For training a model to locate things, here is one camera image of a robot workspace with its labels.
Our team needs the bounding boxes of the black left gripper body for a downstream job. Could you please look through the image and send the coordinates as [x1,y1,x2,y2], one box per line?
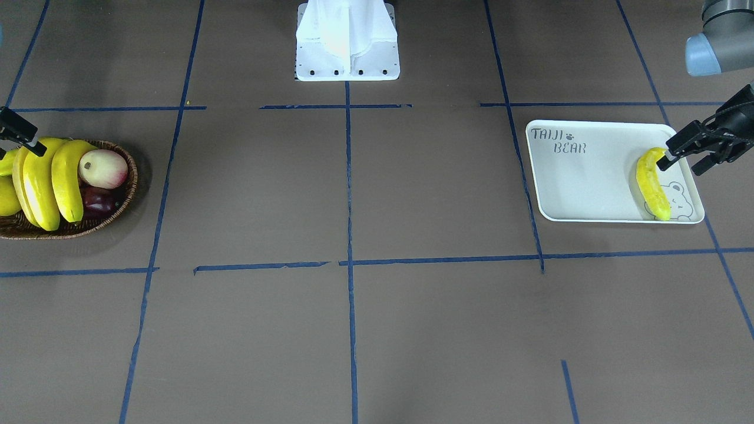
[715,84,753,148]

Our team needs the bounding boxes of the yellow banana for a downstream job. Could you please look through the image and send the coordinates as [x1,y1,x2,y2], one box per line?
[12,147,41,228]
[22,137,67,231]
[51,140,97,223]

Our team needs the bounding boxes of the yellow-green banana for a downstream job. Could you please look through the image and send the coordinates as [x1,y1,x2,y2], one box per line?
[635,147,672,221]

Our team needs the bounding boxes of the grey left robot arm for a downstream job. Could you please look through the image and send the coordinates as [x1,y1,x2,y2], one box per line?
[656,1,753,176]

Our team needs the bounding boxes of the brown wicker basket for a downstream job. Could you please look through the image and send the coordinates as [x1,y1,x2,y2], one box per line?
[2,140,139,240]

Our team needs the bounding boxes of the yellow lemon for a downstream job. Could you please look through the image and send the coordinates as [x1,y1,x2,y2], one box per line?
[0,176,22,217]

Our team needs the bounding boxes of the pink white peach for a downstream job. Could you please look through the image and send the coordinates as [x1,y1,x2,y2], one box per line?
[78,148,128,190]

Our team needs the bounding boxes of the white bear plastic tray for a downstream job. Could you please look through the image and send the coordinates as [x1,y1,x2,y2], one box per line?
[525,119,676,224]

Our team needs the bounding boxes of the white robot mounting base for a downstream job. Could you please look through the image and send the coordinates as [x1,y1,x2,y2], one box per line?
[295,1,401,81]

